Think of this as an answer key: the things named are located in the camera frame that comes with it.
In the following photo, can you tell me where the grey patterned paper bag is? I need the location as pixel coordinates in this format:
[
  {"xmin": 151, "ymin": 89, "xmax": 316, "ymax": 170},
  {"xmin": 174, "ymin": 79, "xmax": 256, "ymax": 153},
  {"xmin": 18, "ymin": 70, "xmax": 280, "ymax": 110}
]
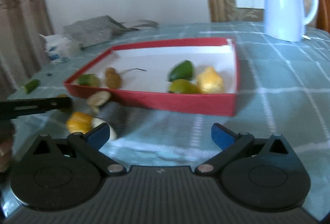
[{"xmin": 63, "ymin": 16, "xmax": 159, "ymax": 48}]

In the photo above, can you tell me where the small green persimmon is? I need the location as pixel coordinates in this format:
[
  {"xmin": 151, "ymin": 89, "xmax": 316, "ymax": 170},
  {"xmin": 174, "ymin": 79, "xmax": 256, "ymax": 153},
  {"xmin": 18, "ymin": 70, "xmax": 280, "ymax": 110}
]
[{"xmin": 168, "ymin": 79, "xmax": 201, "ymax": 94}]

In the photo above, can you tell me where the yellow jackfruit piece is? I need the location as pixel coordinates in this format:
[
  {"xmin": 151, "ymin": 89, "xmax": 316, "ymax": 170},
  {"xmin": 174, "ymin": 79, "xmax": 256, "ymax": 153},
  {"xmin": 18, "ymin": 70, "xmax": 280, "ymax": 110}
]
[{"xmin": 196, "ymin": 66, "xmax": 224, "ymax": 94}]

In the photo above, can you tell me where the cut pale eggplant slice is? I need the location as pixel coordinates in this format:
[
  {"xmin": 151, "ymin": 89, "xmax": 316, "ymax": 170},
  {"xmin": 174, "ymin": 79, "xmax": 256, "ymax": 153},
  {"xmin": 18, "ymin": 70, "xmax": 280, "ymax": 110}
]
[{"xmin": 87, "ymin": 91, "xmax": 111, "ymax": 107}]

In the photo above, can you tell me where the brown longan with stem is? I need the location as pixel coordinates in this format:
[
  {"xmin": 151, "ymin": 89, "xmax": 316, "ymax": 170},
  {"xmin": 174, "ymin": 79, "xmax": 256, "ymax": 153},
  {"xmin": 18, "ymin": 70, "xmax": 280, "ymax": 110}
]
[{"xmin": 105, "ymin": 67, "xmax": 146, "ymax": 89}]

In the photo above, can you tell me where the red shallow cardboard box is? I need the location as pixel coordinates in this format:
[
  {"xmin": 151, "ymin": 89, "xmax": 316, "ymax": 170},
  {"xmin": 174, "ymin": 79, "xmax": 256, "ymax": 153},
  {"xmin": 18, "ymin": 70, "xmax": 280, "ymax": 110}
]
[{"xmin": 64, "ymin": 37, "xmax": 240, "ymax": 117}]

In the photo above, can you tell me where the yellow fruit chunk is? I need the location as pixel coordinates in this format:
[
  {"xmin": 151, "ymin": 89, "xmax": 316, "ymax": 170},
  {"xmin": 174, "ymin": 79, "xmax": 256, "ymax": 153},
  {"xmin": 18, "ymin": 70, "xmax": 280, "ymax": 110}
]
[{"xmin": 66, "ymin": 112, "xmax": 93, "ymax": 133}]

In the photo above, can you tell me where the beige patterned curtain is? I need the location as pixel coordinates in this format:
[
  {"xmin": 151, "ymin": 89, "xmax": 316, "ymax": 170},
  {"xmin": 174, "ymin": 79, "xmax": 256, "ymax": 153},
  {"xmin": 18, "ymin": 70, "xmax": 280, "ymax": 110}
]
[{"xmin": 1, "ymin": 0, "xmax": 53, "ymax": 99}]

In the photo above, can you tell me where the cucumber piece far left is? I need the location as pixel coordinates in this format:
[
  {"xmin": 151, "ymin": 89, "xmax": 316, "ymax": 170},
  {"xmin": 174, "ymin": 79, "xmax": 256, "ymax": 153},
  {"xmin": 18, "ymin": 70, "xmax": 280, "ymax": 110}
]
[{"xmin": 24, "ymin": 79, "xmax": 40, "ymax": 94}]

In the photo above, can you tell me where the cucumber piece large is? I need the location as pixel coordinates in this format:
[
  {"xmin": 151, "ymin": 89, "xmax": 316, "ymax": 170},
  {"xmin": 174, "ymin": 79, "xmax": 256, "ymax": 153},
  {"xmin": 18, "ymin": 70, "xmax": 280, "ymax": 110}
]
[{"xmin": 77, "ymin": 74, "xmax": 101, "ymax": 87}]

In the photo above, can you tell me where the green mango piece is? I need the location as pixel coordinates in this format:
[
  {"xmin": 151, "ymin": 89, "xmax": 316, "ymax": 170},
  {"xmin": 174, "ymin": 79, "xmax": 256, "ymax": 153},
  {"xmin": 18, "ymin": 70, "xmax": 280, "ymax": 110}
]
[{"xmin": 168, "ymin": 60, "xmax": 195, "ymax": 81}]

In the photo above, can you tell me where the tissue pack with cat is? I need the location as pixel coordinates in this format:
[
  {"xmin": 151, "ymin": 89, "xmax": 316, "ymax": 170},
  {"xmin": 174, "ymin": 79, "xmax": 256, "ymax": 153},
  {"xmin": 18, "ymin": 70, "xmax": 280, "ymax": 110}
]
[{"xmin": 39, "ymin": 34, "xmax": 81, "ymax": 64}]

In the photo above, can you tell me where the person's hand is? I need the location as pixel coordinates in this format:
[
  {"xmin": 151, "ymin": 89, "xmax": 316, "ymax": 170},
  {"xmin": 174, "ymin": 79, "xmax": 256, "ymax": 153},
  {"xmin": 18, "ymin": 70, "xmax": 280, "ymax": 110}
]
[{"xmin": 1, "ymin": 120, "xmax": 15, "ymax": 172}]

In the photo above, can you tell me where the green checked tablecloth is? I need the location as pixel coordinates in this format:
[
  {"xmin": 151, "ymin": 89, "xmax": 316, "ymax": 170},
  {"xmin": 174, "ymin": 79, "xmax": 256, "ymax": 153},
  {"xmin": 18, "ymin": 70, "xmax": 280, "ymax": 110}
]
[{"xmin": 0, "ymin": 21, "xmax": 330, "ymax": 224}]

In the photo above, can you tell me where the white electric kettle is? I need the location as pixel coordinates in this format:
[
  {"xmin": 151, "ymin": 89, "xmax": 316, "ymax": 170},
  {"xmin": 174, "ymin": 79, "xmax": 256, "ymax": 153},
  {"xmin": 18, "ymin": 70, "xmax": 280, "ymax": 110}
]
[{"xmin": 263, "ymin": 0, "xmax": 319, "ymax": 42}]

